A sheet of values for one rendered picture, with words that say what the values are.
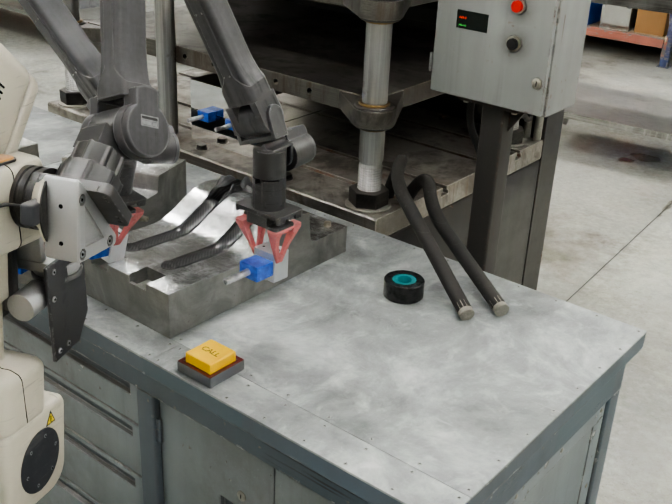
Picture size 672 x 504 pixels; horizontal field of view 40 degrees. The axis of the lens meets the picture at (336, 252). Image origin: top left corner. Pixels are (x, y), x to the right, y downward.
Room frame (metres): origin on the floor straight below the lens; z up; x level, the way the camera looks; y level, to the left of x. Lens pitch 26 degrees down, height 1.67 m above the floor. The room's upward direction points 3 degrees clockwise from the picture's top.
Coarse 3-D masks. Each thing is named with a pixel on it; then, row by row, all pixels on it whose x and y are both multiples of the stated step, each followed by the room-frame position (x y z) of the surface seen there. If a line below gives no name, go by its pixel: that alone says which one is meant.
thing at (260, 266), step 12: (264, 252) 1.45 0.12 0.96; (288, 252) 1.46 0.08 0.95; (240, 264) 1.43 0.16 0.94; (252, 264) 1.42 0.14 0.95; (264, 264) 1.42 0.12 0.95; (276, 264) 1.44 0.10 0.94; (228, 276) 1.39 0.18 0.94; (240, 276) 1.40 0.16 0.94; (252, 276) 1.41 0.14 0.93; (264, 276) 1.42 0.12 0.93; (276, 276) 1.44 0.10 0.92
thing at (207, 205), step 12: (228, 180) 1.81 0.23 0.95; (240, 180) 1.82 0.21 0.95; (216, 192) 1.78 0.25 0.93; (228, 192) 1.77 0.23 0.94; (204, 204) 1.75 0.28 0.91; (216, 204) 1.74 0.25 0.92; (192, 216) 1.73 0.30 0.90; (204, 216) 1.72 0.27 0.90; (180, 228) 1.70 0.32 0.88; (192, 228) 1.69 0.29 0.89; (144, 240) 1.63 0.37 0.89; (156, 240) 1.64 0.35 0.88; (168, 240) 1.64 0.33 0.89; (228, 240) 1.64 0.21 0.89; (192, 252) 1.59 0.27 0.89; (204, 252) 1.60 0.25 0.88; (216, 252) 1.61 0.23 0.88; (168, 264) 1.53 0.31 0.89; (180, 264) 1.54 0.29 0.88
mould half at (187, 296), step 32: (192, 192) 1.79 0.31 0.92; (160, 224) 1.71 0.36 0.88; (224, 224) 1.68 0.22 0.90; (320, 224) 1.80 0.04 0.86; (128, 256) 1.55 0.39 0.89; (160, 256) 1.56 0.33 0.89; (224, 256) 1.58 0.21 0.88; (288, 256) 1.65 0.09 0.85; (320, 256) 1.73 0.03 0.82; (96, 288) 1.53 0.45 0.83; (128, 288) 1.47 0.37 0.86; (160, 288) 1.43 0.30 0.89; (192, 288) 1.45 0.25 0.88; (224, 288) 1.51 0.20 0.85; (256, 288) 1.58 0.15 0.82; (160, 320) 1.42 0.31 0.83; (192, 320) 1.45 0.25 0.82
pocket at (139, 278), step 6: (138, 270) 1.49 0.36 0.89; (144, 270) 1.51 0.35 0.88; (150, 270) 1.50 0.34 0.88; (132, 276) 1.48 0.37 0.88; (138, 276) 1.49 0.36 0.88; (144, 276) 1.51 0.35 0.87; (150, 276) 1.51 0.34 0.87; (156, 276) 1.50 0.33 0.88; (162, 276) 1.48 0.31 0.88; (132, 282) 1.47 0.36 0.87; (138, 282) 1.49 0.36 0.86; (144, 282) 1.50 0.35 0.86; (150, 282) 1.50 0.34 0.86; (144, 288) 1.45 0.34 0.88
